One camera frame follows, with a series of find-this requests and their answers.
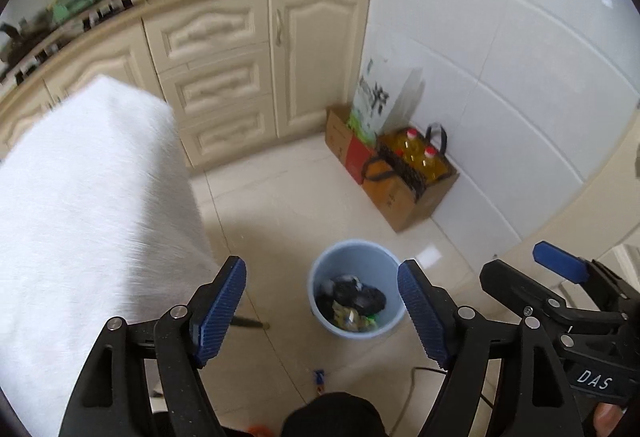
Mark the small blue floor object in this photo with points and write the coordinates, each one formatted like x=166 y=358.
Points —
x=319 y=379

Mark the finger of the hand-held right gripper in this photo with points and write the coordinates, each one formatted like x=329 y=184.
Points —
x=560 y=259
x=520 y=289

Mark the green snack packet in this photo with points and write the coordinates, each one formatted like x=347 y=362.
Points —
x=370 y=321

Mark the person's right hand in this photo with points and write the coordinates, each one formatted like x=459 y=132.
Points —
x=607 y=419

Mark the person's dark clothing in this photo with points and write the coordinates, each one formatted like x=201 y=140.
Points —
x=335 y=417

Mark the yellow cooking oil bottle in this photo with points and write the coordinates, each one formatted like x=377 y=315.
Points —
x=432 y=164
x=407 y=147

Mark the black gas stove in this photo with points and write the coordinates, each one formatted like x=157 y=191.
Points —
x=105 y=9

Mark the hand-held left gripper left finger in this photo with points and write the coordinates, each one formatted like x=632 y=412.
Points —
x=220 y=312

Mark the white paper bag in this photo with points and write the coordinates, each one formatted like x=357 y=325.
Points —
x=372 y=97

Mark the blue plastic bin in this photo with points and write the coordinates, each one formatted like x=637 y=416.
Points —
x=325 y=262

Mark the black wok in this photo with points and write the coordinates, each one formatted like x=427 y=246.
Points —
x=20 y=34

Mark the white yellow snack packet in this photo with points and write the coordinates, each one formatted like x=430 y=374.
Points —
x=347 y=317

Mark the round table with white cloth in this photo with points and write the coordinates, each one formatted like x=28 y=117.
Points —
x=90 y=217

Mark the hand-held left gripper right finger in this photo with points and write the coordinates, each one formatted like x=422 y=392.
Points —
x=425 y=317

